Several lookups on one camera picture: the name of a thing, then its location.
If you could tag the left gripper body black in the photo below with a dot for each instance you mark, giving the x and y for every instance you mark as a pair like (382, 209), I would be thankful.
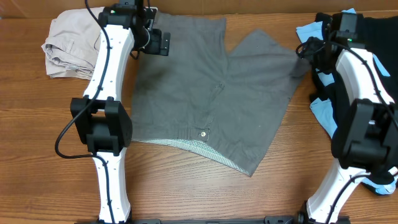
(153, 45)

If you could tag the grey shorts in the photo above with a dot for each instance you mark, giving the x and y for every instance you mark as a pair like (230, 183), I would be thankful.
(226, 106)

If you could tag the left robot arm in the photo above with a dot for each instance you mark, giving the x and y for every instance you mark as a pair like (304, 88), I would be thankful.
(103, 124)

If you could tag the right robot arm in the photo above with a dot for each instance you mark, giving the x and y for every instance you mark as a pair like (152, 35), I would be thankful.
(354, 66)

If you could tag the beige folded shorts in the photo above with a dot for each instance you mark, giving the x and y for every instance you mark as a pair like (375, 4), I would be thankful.
(71, 49)

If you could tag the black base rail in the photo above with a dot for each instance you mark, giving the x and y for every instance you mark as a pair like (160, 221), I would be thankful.
(266, 220)

